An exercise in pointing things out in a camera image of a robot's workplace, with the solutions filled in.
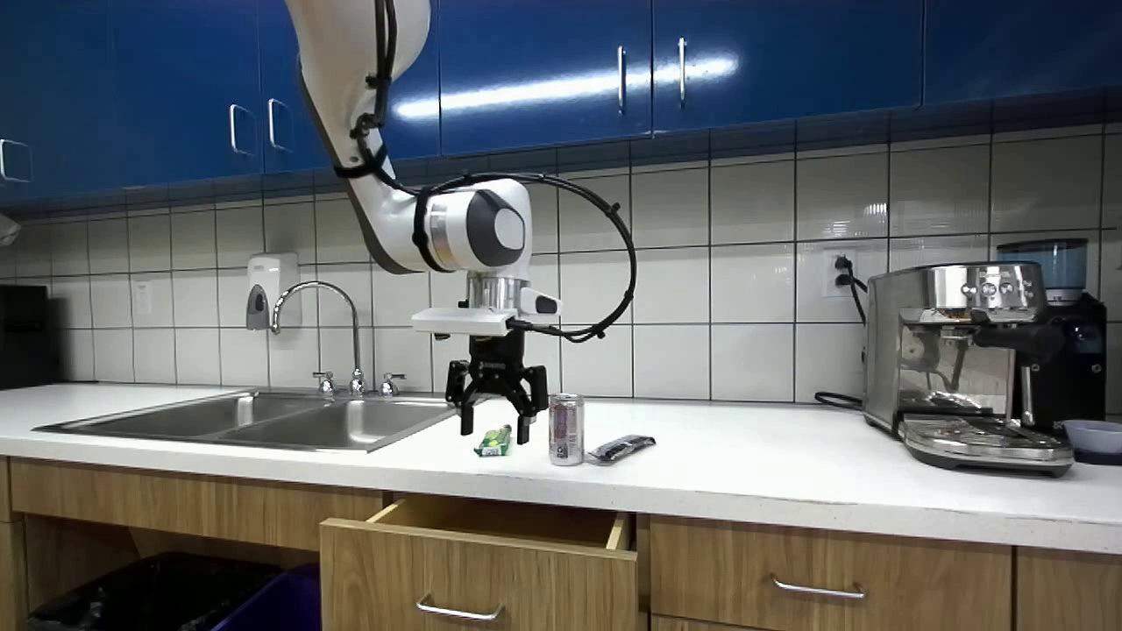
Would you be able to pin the grey blue bowl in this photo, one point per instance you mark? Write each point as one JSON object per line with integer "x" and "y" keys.
{"x": 1096, "y": 438}

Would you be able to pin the metal faucet knob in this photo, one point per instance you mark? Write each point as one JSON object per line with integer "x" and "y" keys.
{"x": 324, "y": 383}
{"x": 390, "y": 383}

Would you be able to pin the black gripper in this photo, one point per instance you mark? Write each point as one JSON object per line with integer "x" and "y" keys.
{"x": 495, "y": 368}

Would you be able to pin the wide wooden drawer front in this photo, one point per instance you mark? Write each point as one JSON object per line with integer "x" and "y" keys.
{"x": 724, "y": 572}

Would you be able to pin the green snack bar wrapper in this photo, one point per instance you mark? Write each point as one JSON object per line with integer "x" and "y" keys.
{"x": 495, "y": 444}

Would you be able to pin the black waste bin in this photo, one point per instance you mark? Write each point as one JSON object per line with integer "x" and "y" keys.
{"x": 142, "y": 595}

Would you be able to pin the black coffee grinder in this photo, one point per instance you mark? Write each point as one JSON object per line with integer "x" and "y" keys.
{"x": 1076, "y": 350}

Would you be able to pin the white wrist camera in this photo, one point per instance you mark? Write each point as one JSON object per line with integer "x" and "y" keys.
{"x": 539, "y": 305}

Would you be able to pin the stainless steel sink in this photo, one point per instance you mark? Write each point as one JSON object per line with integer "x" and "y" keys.
{"x": 291, "y": 421}

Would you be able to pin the dark countertop appliance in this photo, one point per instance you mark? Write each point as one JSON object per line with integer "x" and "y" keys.
{"x": 25, "y": 337}

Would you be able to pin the curved metal faucet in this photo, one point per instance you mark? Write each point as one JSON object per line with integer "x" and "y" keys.
{"x": 352, "y": 317}

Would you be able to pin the wooden pull-out drawer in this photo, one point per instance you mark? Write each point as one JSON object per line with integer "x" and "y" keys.
{"x": 477, "y": 566}

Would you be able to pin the white wrist mount plate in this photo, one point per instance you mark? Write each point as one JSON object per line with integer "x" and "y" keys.
{"x": 460, "y": 319}

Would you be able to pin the narrow wooden drawer front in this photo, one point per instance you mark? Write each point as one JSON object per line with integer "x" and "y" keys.
{"x": 1070, "y": 588}

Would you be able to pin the wooden under-sink panel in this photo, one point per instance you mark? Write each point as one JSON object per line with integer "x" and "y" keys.
{"x": 178, "y": 501}

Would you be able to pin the blue waste bin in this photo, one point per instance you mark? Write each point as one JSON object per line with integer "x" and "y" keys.
{"x": 287, "y": 599}

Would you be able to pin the silver pink drink can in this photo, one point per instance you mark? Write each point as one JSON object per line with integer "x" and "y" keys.
{"x": 567, "y": 427}

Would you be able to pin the stainless espresso machine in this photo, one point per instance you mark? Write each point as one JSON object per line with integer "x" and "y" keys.
{"x": 934, "y": 350}

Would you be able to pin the black utility knife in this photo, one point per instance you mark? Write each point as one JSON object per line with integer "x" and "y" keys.
{"x": 621, "y": 449}

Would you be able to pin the white wall soap dispenser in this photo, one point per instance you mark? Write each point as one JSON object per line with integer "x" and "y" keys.
{"x": 269, "y": 284}

